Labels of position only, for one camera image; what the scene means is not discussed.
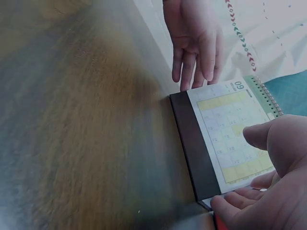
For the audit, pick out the person's right hand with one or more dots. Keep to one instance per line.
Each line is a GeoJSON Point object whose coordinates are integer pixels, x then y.
{"type": "Point", "coordinates": [285, 182]}

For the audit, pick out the person's right fingers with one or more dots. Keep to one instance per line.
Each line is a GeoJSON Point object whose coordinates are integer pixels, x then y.
{"type": "Point", "coordinates": [230, 201]}

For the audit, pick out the spiral desk calendar black base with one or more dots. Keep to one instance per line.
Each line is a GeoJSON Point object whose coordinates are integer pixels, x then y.
{"type": "Point", "coordinates": [216, 134]}

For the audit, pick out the person's left hand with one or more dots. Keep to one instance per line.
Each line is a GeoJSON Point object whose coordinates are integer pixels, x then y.
{"type": "Point", "coordinates": [194, 28]}

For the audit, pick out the person's right thumb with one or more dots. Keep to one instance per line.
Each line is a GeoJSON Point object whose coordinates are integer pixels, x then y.
{"type": "Point", "coordinates": [260, 135]}

